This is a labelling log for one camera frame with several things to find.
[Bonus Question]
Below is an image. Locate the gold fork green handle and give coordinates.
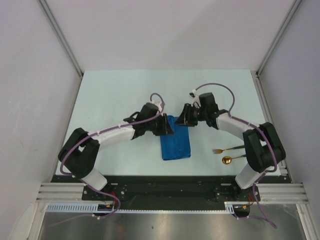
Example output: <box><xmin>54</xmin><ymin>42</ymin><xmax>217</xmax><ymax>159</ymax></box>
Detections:
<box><xmin>212</xmin><ymin>145</ymin><xmax>245</xmax><ymax>154</ymax></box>

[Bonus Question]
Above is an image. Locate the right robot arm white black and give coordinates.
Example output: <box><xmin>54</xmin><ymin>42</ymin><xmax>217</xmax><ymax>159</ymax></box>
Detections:
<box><xmin>174</xmin><ymin>91</ymin><xmax>286</xmax><ymax>201</ymax></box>

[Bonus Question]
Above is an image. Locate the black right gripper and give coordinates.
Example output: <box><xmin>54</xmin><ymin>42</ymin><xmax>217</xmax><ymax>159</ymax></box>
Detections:
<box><xmin>174</xmin><ymin>103</ymin><xmax>207</xmax><ymax>128</ymax></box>

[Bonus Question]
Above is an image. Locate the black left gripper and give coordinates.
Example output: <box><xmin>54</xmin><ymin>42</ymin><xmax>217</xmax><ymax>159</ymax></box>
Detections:
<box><xmin>145</xmin><ymin>113</ymin><xmax>174</xmax><ymax>137</ymax></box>

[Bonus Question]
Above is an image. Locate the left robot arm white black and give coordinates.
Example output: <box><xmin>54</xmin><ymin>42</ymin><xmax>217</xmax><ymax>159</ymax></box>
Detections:
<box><xmin>58</xmin><ymin>101</ymin><xmax>174</xmax><ymax>200</ymax></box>

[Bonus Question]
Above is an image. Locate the aluminium front frame rail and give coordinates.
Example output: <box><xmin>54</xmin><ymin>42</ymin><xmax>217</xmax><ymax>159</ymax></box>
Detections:
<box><xmin>36</xmin><ymin>183</ymin><xmax>309</xmax><ymax>204</ymax></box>

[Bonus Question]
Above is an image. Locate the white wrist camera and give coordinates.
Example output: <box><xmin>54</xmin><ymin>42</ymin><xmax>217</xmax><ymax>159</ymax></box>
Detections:
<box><xmin>150</xmin><ymin>100</ymin><xmax>164</xmax><ymax>108</ymax></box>
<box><xmin>189</xmin><ymin>89</ymin><xmax>201</xmax><ymax>109</ymax></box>

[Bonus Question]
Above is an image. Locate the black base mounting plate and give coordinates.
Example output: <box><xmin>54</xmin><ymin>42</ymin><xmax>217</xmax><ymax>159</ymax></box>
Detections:
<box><xmin>51</xmin><ymin>174</ymin><xmax>292</xmax><ymax>211</ymax></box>

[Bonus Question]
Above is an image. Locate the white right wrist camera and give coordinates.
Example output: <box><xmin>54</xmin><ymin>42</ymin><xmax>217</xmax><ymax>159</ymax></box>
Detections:
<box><xmin>189</xmin><ymin>89</ymin><xmax>201</xmax><ymax>109</ymax></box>

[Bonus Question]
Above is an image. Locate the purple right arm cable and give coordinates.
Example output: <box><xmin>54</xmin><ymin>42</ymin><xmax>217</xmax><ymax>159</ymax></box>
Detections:
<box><xmin>189</xmin><ymin>82</ymin><xmax>280</xmax><ymax>230</ymax></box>

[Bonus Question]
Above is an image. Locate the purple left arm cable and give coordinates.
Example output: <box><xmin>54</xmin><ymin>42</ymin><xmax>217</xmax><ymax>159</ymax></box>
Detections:
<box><xmin>47</xmin><ymin>93</ymin><xmax>166</xmax><ymax>226</ymax></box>

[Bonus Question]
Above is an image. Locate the blue cloth napkin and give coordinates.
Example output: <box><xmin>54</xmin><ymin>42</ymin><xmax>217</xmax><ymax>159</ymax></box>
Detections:
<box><xmin>160</xmin><ymin>115</ymin><xmax>191</xmax><ymax>161</ymax></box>

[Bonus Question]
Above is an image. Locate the white slotted cable duct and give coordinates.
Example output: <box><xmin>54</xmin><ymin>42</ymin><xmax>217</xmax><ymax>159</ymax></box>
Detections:
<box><xmin>46</xmin><ymin>203</ymin><xmax>234</xmax><ymax>214</ymax></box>

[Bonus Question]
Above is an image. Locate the left aluminium corner post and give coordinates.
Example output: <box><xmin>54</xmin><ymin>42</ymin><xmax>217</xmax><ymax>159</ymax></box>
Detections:
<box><xmin>37</xmin><ymin>0</ymin><xmax>84</xmax><ymax>77</ymax></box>

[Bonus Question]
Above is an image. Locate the aluminium corner post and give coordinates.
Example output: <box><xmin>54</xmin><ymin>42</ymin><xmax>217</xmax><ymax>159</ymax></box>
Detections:
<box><xmin>256</xmin><ymin>0</ymin><xmax>303</xmax><ymax>76</ymax></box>
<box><xmin>37</xmin><ymin>0</ymin><xmax>84</xmax><ymax>77</ymax></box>

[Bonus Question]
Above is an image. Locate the gold spoon green handle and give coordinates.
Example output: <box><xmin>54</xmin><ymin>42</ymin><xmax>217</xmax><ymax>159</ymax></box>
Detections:
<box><xmin>221</xmin><ymin>154</ymin><xmax>247</xmax><ymax>165</ymax></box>

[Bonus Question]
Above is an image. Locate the right aluminium corner post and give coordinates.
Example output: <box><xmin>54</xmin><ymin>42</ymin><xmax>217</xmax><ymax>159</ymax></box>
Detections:
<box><xmin>256</xmin><ymin>0</ymin><xmax>303</xmax><ymax>76</ymax></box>

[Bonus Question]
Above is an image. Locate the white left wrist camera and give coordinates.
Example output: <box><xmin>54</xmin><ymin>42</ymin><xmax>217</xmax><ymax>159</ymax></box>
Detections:
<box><xmin>150</xmin><ymin>100</ymin><xmax>164</xmax><ymax>108</ymax></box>

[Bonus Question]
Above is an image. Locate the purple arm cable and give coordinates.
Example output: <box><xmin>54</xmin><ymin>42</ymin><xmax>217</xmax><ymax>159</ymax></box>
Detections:
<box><xmin>189</xmin><ymin>82</ymin><xmax>280</xmax><ymax>230</ymax></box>
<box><xmin>47</xmin><ymin>93</ymin><xmax>166</xmax><ymax>226</ymax></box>

